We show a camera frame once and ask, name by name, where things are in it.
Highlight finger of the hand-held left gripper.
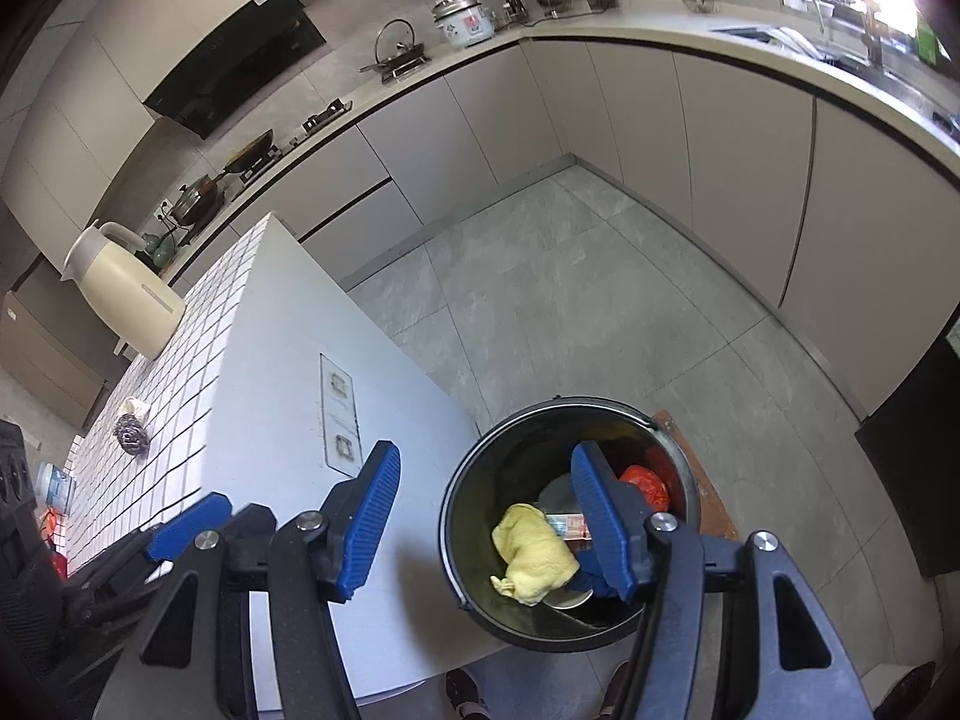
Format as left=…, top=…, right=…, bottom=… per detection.
left=227, top=504, right=277, bottom=550
left=145, top=493, right=232, bottom=563

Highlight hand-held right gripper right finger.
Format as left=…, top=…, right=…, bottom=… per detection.
left=570, top=441, right=875, bottom=720

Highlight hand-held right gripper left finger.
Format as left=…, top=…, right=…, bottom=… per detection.
left=94, top=440, right=402, bottom=720

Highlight red plastic bag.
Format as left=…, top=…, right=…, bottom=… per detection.
left=619, top=463, right=671, bottom=515

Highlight yellow cloth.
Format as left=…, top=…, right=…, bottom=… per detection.
left=490, top=504, right=580, bottom=607

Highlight black plastic bucket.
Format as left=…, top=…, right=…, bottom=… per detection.
left=439, top=395, right=702, bottom=653

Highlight red printed snack packet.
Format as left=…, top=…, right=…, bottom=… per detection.
left=546, top=512, right=593, bottom=542

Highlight wooden stool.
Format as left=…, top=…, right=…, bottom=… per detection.
left=652, top=409, right=743, bottom=541

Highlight steel wool scourer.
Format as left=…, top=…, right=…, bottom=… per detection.
left=112, top=412, right=149, bottom=455

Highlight recessed socket panel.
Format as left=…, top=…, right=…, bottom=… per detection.
left=319, top=352, right=366, bottom=475

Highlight light blue packet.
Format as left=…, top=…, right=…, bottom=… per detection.
left=37, top=463, right=74, bottom=507

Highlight person's right shoe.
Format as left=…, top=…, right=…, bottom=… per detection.
left=600, top=660, right=631, bottom=720

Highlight person's shoe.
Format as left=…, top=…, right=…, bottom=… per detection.
left=445, top=671, right=485, bottom=720
left=600, top=660, right=631, bottom=720

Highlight white tiled kitchen island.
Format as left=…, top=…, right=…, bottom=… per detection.
left=64, top=211, right=481, bottom=706

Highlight person's left shoe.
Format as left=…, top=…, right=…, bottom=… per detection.
left=445, top=671, right=485, bottom=720

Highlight cream electric kettle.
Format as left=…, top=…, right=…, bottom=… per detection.
left=61, top=221, right=187, bottom=361

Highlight black built-in appliance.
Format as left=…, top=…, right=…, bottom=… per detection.
left=855, top=319, right=960, bottom=578

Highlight frying pan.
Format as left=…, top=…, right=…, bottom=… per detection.
left=166, top=174, right=226, bottom=226

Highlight beige kitchen base cabinets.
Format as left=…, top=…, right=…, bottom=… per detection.
left=161, top=37, right=960, bottom=421

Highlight black wok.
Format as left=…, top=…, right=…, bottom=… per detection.
left=223, top=129, right=276, bottom=172

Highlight gas burner grate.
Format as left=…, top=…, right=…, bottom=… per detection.
left=301, top=99, right=353, bottom=132

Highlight metal lid rack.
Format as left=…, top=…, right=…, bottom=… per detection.
left=358, top=51, right=432, bottom=85

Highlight black range hood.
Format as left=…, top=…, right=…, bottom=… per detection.
left=142, top=0, right=329, bottom=140

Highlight glass pot lid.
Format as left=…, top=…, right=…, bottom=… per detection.
left=375, top=17, right=416, bottom=61

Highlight white rice cooker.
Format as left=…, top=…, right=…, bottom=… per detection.
left=431, top=0, right=496, bottom=51

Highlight kitchen faucet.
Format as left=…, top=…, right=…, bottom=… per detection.
left=847, top=0, right=890, bottom=68

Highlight green bottle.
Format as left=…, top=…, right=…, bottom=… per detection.
left=916, top=15, right=947, bottom=65

